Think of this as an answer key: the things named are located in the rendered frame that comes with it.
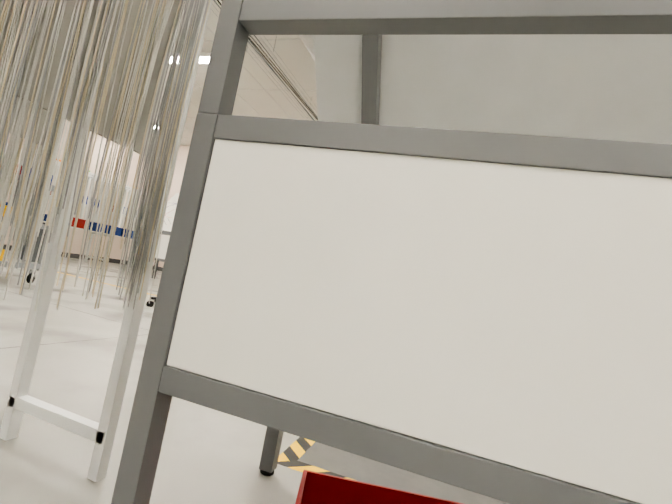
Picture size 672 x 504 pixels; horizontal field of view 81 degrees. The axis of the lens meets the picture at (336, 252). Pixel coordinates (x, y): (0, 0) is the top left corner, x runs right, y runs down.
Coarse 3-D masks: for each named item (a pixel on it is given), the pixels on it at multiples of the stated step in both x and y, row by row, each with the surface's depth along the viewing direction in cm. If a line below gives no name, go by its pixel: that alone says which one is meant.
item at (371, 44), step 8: (368, 40) 94; (376, 40) 93; (368, 48) 95; (376, 48) 94; (368, 56) 96; (376, 56) 95; (368, 64) 97; (376, 64) 96; (368, 72) 98; (376, 72) 97; (368, 80) 98; (376, 80) 98; (368, 88) 99; (376, 88) 99; (368, 96) 100; (376, 96) 100; (368, 104) 102; (376, 104) 101; (368, 112) 103; (376, 112) 102; (368, 120) 104; (376, 120) 104
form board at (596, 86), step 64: (320, 64) 104; (384, 64) 99; (448, 64) 94; (512, 64) 90; (576, 64) 86; (640, 64) 83; (448, 128) 102; (512, 128) 97; (576, 128) 93; (640, 128) 88
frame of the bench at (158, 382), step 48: (192, 144) 63; (288, 144) 59; (336, 144) 56; (384, 144) 55; (432, 144) 53; (480, 144) 51; (528, 144) 49; (576, 144) 48; (624, 144) 46; (192, 192) 62; (192, 240) 62; (144, 384) 60; (192, 384) 58; (144, 432) 59; (288, 432) 53; (336, 432) 52; (384, 432) 50; (144, 480) 60; (480, 480) 46; (528, 480) 45
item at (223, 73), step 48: (240, 0) 64; (288, 0) 62; (336, 0) 59; (384, 0) 57; (432, 0) 55; (480, 0) 53; (528, 0) 52; (576, 0) 50; (624, 0) 48; (240, 48) 66
